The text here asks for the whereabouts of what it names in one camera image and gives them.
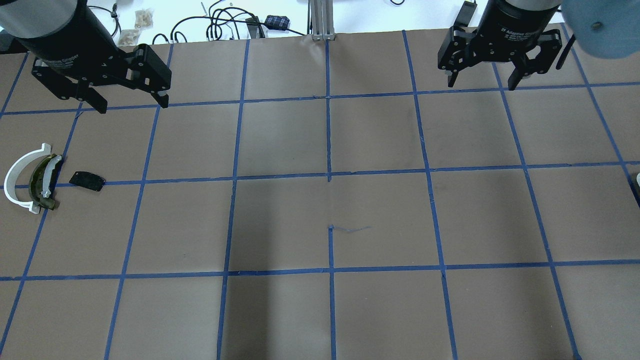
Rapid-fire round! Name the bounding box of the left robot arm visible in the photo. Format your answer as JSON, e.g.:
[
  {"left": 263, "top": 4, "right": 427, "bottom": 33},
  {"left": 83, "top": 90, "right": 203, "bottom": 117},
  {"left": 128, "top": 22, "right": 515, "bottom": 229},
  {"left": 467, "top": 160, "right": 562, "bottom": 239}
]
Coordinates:
[{"left": 0, "top": 0, "right": 172, "bottom": 114}]

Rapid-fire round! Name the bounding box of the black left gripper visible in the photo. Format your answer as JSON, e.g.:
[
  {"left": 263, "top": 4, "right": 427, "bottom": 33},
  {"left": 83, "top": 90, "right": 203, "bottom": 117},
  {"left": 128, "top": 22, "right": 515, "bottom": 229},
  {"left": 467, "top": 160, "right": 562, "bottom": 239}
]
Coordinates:
[{"left": 30, "top": 0, "right": 172, "bottom": 114}]

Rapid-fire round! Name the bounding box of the black curved pad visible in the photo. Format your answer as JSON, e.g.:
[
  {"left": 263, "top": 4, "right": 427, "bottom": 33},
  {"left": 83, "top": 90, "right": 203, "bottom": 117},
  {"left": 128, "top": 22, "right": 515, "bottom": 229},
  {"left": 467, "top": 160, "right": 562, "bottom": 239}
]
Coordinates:
[{"left": 69, "top": 171, "right": 106, "bottom": 192}]

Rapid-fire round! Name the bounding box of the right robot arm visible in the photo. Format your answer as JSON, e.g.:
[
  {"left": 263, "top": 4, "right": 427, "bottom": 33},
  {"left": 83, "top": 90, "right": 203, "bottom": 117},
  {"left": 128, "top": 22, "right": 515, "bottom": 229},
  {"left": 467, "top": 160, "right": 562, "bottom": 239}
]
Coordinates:
[{"left": 437, "top": 0, "right": 640, "bottom": 91}]

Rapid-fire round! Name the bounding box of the white curved plastic part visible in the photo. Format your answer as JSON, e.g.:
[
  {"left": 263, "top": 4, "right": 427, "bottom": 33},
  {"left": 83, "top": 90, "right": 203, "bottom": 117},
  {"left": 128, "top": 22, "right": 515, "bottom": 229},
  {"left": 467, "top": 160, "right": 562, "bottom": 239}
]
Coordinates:
[{"left": 3, "top": 143, "right": 51, "bottom": 215}]

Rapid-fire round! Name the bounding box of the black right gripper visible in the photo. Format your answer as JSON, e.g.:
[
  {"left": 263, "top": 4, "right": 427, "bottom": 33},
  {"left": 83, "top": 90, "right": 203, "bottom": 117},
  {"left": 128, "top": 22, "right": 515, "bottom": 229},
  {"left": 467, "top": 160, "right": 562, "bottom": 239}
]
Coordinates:
[{"left": 438, "top": 0, "right": 563, "bottom": 91}]

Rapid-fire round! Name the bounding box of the aluminium frame post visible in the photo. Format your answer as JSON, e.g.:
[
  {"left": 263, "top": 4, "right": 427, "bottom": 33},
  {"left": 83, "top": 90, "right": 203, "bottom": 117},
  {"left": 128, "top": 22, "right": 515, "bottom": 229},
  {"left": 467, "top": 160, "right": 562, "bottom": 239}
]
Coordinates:
[{"left": 307, "top": 0, "right": 336, "bottom": 41}]

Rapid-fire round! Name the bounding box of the olive brake shoe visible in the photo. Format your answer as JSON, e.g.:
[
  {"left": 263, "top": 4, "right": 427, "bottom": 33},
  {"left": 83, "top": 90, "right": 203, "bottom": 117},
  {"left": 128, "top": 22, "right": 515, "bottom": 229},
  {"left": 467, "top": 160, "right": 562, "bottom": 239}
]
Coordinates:
[{"left": 29, "top": 153, "right": 63, "bottom": 210}]

